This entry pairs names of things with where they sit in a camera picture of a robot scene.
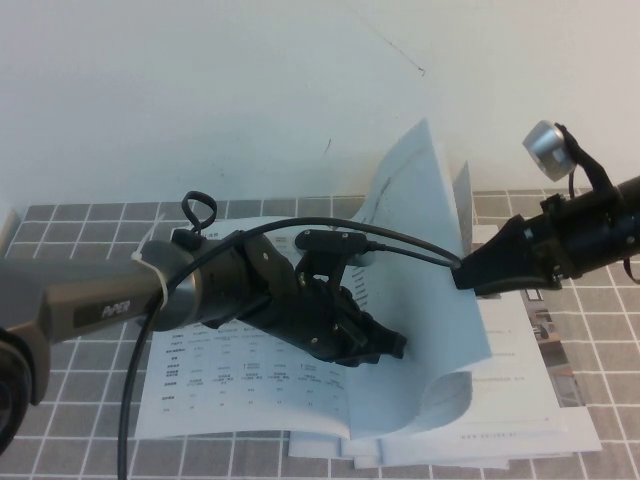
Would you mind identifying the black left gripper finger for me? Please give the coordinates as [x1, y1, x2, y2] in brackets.
[361, 313, 408, 358]
[336, 348, 385, 369]

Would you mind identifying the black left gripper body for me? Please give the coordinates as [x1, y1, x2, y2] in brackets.
[251, 278, 372, 365]

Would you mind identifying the grey checked tablecloth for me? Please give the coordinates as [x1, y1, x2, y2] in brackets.
[0, 188, 640, 480]

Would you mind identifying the white paper sheet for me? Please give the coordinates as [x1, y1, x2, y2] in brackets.
[288, 429, 346, 459]

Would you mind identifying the silver right wrist camera with mount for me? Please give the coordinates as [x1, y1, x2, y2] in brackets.
[522, 119, 617, 195]

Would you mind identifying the white cable tie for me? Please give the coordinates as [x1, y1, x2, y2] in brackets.
[130, 212, 169, 309]

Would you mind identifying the white product catalogue book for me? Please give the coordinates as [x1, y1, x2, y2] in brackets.
[134, 117, 569, 442]

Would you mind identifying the beige box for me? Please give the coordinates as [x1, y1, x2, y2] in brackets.
[0, 207, 24, 262]

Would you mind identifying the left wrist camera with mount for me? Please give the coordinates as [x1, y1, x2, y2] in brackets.
[293, 227, 377, 292]

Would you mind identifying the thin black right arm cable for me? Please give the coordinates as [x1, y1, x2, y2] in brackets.
[622, 252, 640, 287]

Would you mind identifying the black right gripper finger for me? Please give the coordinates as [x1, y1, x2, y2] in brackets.
[452, 214, 532, 290]
[473, 272, 533, 297]

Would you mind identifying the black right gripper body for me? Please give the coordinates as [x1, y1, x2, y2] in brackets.
[521, 186, 610, 292]

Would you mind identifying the plain white booklet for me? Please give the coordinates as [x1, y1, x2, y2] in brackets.
[339, 429, 511, 471]

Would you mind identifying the short black looped cable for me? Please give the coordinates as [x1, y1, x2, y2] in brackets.
[180, 190, 218, 250]

